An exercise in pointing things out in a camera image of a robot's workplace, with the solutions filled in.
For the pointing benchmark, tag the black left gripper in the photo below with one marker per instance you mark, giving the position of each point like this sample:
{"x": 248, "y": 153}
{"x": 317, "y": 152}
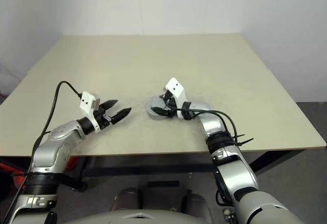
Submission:
{"x": 104, "y": 118}

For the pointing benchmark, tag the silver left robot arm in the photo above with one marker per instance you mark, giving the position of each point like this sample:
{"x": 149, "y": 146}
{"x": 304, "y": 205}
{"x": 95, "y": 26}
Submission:
{"x": 48, "y": 152}

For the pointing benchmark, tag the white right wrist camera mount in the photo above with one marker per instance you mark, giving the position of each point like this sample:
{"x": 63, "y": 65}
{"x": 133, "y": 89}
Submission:
{"x": 176, "y": 87}

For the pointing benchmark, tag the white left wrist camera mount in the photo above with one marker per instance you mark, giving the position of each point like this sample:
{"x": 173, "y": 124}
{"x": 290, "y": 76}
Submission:
{"x": 87, "y": 103}

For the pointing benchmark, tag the silver robot torso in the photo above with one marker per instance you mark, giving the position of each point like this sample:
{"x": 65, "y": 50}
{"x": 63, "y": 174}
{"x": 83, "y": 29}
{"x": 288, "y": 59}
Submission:
{"x": 158, "y": 216}

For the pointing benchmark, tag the dark rounded shape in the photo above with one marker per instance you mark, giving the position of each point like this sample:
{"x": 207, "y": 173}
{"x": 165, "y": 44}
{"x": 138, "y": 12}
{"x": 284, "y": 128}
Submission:
{"x": 126, "y": 197}
{"x": 198, "y": 198}

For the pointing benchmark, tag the grey metal cover plate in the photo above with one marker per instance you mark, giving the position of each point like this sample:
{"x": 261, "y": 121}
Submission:
{"x": 154, "y": 102}

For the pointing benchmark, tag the small white wheel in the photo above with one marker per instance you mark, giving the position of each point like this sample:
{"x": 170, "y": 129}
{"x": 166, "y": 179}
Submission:
{"x": 227, "y": 212}

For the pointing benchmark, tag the orange object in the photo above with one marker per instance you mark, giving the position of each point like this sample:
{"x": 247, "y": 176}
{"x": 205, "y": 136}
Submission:
{"x": 10, "y": 175}

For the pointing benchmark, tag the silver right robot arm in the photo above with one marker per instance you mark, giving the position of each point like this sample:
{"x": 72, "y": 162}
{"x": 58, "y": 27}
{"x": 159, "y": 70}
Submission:
{"x": 235, "y": 173}

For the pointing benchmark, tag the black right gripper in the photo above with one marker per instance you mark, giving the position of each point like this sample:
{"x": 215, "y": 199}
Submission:
{"x": 170, "y": 100}

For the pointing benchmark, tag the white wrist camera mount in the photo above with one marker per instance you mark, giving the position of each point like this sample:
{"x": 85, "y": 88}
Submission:
{"x": 176, "y": 87}
{"x": 87, "y": 103}

